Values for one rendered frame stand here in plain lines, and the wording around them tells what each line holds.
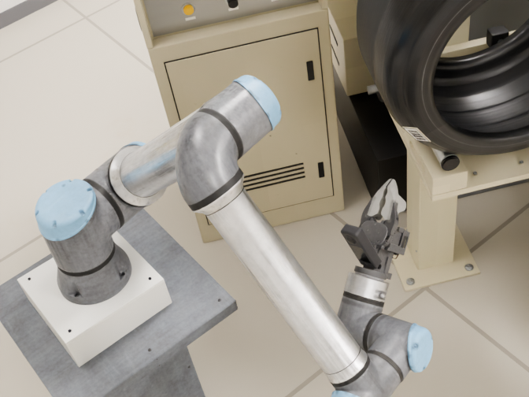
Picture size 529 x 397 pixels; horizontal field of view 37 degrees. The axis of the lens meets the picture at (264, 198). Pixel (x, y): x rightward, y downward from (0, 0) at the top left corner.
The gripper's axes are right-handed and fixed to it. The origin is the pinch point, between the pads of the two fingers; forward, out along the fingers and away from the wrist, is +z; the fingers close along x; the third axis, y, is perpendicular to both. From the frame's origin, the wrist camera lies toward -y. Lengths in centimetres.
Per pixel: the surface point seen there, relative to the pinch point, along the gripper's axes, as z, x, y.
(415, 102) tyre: 17.4, 4.2, -4.2
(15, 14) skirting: 58, -300, 40
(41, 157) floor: -12, -211, 31
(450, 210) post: 7, -40, 84
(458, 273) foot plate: -12, -44, 105
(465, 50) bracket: 43, -16, 36
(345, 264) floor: -20, -77, 85
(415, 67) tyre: 22.6, 7.2, -10.9
